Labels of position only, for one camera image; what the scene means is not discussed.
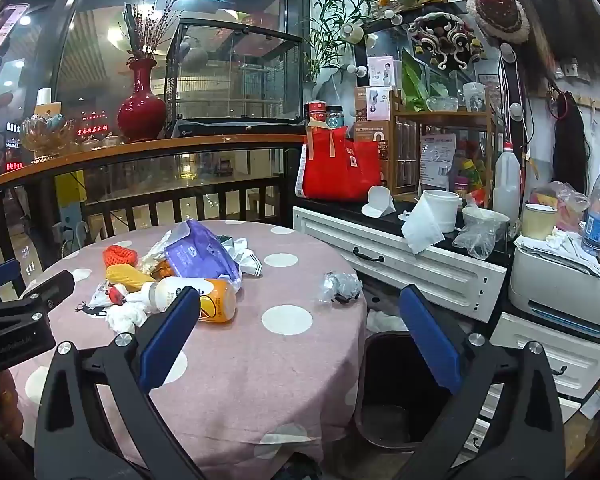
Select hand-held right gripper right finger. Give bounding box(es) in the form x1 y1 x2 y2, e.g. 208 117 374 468
398 284 567 480

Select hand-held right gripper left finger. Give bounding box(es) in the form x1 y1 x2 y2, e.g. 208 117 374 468
34 286 206 480

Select small white tissue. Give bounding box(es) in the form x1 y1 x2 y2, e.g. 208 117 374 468
105 300 151 333

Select white bottle with orange label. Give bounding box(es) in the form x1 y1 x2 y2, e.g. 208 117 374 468
141 277 237 323

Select black trash bin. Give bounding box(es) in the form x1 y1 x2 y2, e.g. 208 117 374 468
355 331 473 453

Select purple wet wipe packet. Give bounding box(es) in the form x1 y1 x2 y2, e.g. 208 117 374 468
164 220 243 293

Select striped white wrapper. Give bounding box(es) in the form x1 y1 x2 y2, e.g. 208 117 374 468
220 235 263 277

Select clear plastic wrapper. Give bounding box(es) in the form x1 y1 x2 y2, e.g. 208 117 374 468
319 271 363 306

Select white drawer cabinet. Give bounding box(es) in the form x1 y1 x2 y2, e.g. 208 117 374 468
292 205 600 466

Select light blue box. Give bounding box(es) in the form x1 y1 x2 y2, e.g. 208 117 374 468
59 204 87 235

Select orange foam fruit net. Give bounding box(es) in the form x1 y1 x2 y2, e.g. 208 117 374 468
103 244 140 268

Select pink polka-dot tablecloth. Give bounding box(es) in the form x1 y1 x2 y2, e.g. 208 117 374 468
7 219 368 466

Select yellow box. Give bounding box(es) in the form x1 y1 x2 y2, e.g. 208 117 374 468
55 170 87 206

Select bowl in clear plastic bag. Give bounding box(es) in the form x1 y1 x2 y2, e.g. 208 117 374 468
452 205 511 260

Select white round tub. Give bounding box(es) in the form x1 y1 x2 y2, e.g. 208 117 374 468
422 190 463 233

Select white printer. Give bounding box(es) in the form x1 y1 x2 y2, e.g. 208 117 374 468
509 245 600 338

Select white folded paper cup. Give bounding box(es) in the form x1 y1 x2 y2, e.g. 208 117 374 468
361 185 396 218

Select gold lotus ornament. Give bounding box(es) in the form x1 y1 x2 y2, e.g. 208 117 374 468
20 112 76 163

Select pile of white cloths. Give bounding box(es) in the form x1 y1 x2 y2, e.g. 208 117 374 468
515 230 600 281

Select cream paper cup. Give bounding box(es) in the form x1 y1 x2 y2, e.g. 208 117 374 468
521 203 558 241

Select white plastic jug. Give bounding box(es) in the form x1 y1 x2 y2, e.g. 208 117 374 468
492 142 522 223

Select white printed packet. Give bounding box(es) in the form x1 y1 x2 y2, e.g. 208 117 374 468
420 132 456 192

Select wooden railing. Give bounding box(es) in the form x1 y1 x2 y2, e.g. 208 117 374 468
0 134 308 271

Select red tote bag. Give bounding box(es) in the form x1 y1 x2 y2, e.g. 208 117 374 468
300 122 383 203

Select clear plastic bag with items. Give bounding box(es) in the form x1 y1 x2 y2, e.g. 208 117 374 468
532 180 591 233

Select red ceramic vase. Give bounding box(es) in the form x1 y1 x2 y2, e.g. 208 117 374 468
117 58 167 143

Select clear water bottle blue label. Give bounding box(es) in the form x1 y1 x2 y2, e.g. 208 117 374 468
581 164 600 256

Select brown product box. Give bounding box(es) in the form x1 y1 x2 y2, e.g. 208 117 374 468
355 119 392 186

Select wooden shelf rack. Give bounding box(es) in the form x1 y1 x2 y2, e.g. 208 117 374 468
380 90 501 206

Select black hair wig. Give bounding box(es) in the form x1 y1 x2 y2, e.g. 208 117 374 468
552 92 591 196

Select clear printed cup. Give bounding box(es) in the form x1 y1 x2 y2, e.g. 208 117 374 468
462 82 487 112

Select glass display case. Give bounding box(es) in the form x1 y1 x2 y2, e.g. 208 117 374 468
165 19 305 136

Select dried red branches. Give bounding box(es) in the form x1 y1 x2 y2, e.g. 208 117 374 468
119 0 183 61

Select ornate beaded headdress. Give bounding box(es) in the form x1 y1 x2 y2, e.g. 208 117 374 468
407 11 486 71

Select green bamboo plant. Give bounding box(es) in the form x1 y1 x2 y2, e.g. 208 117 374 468
300 0 386 83

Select red round hat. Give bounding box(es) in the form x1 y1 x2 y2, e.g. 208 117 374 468
467 0 530 43

